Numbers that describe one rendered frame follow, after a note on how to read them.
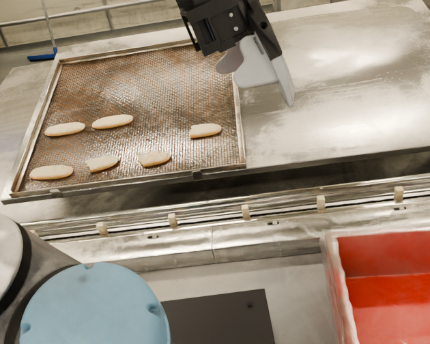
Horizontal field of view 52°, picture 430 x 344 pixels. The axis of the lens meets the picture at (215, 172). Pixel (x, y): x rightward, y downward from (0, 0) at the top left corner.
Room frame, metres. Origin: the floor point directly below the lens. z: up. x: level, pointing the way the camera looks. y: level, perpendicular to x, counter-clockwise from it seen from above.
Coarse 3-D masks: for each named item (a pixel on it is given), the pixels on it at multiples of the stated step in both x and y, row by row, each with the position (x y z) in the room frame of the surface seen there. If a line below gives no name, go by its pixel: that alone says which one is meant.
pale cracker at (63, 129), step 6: (54, 126) 0.96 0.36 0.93; (60, 126) 0.95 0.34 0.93; (66, 126) 0.94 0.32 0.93; (72, 126) 0.94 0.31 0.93; (78, 126) 0.94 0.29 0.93; (84, 126) 0.94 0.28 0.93; (48, 132) 0.94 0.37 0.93; (54, 132) 0.93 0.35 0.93; (60, 132) 0.93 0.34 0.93; (66, 132) 0.93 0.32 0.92; (72, 132) 0.93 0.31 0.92
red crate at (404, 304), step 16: (352, 288) 0.42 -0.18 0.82; (368, 288) 0.42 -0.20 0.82; (384, 288) 0.41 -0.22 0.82; (400, 288) 0.41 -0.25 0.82; (416, 288) 0.40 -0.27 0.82; (352, 304) 0.40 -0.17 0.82; (368, 304) 0.39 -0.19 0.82; (384, 304) 0.38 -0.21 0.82; (400, 304) 0.38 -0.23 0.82; (416, 304) 0.37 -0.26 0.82; (368, 320) 0.36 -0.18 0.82; (384, 320) 0.36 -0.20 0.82; (400, 320) 0.35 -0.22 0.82; (416, 320) 0.35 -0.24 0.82; (368, 336) 0.34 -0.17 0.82; (384, 336) 0.33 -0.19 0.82; (400, 336) 0.33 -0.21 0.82; (416, 336) 0.33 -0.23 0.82
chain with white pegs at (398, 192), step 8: (400, 192) 0.57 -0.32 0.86; (320, 200) 0.59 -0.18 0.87; (376, 200) 0.59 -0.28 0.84; (384, 200) 0.59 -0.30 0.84; (392, 200) 0.58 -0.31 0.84; (312, 208) 0.60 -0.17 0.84; (320, 208) 0.59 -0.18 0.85; (168, 216) 0.63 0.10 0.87; (240, 216) 0.62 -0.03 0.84; (248, 216) 0.60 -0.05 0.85; (104, 224) 0.65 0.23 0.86; (176, 224) 0.62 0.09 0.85; (184, 224) 0.63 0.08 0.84; (32, 232) 0.66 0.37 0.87; (104, 232) 0.64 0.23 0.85; (112, 232) 0.65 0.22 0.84; (120, 232) 0.64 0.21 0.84; (48, 240) 0.66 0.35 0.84
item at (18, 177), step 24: (144, 48) 1.22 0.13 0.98; (168, 48) 1.20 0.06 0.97; (192, 48) 1.18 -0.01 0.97; (192, 72) 1.06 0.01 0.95; (48, 96) 1.10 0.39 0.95; (72, 96) 1.08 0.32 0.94; (144, 96) 1.01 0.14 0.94; (48, 120) 1.00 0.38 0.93; (168, 120) 0.90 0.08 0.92; (192, 120) 0.88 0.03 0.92; (216, 120) 0.86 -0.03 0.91; (240, 120) 0.83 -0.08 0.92; (120, 144) 0.86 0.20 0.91; (240, 144) 0.77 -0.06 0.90; (24, 168) 0.84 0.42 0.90; (216, 168) 0.71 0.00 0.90; (240, 168) 0.71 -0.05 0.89; (24, 192) 0.76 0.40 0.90; (48, 192) 0.75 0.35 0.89
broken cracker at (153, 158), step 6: (138, 156) 0.79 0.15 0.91; (144, 156) 0.79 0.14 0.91; (150, 156) 0.78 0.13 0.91; (156, 156) 0.78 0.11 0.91; (162, 156) 0.78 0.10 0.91; (168, 156) 0.78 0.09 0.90; (144, 162) 0.77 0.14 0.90; (150, 162) 0.77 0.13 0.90; (156, 162) 0.77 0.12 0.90; (162, 162) 0.77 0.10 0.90
